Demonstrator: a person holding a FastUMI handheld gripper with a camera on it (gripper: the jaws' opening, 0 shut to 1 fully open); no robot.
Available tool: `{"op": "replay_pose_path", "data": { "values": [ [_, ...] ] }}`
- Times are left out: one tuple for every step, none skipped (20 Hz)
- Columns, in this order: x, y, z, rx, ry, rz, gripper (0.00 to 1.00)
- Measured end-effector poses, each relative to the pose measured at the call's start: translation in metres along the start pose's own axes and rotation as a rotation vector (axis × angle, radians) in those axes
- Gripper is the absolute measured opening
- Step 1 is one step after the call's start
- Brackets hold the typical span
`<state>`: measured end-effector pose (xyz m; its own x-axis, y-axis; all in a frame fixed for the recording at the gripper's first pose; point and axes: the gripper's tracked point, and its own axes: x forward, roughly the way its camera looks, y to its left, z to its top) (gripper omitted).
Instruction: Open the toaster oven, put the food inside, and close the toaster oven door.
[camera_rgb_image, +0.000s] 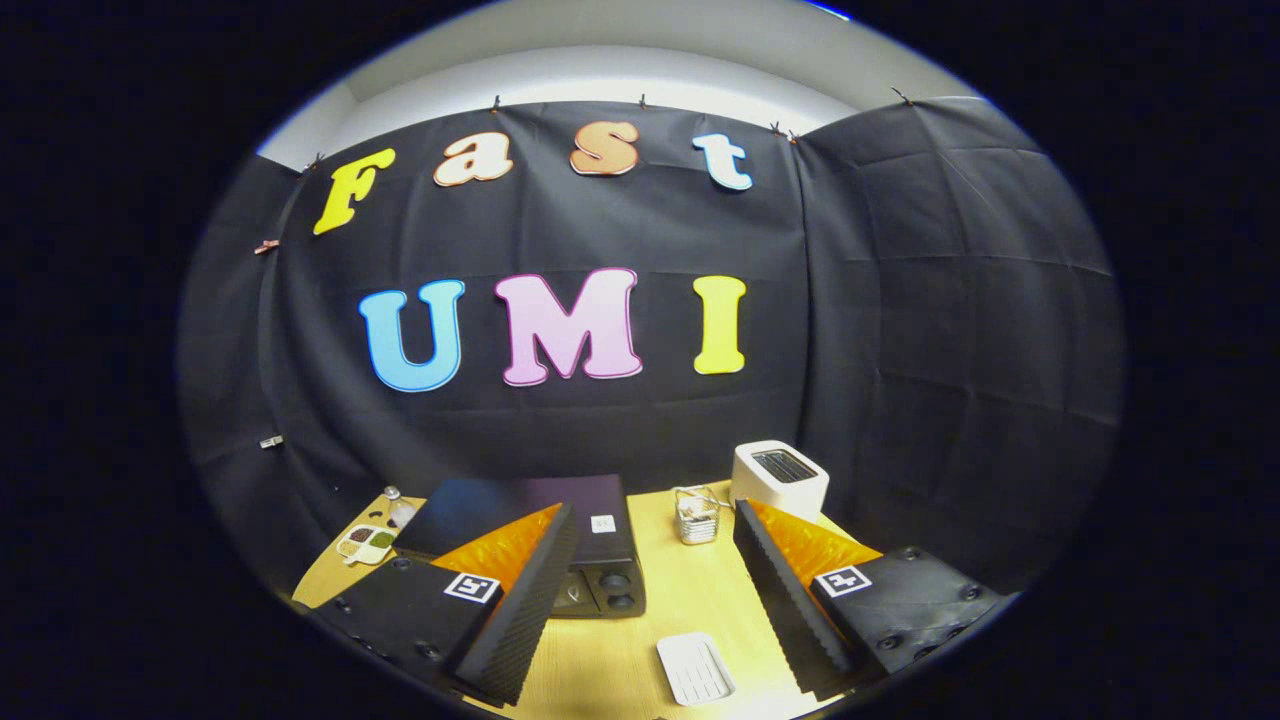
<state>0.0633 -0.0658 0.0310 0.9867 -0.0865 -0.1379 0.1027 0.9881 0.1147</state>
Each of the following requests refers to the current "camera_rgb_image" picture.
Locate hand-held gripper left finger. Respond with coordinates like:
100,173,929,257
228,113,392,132
315,502,581,708

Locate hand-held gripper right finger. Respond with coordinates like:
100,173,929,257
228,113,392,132
732,498,1004,701

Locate black toaster oven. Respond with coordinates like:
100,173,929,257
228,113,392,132
393,474,647,619

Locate white bread toaster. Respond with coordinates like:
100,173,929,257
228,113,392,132
730,440,831,523

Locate white ribbed tray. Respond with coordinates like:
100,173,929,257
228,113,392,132
656,631,737,708

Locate white divided seasoning dish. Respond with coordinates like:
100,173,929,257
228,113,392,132
336,524,398,567

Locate metal wire basket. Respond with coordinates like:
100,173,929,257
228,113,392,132
673,485,723,546

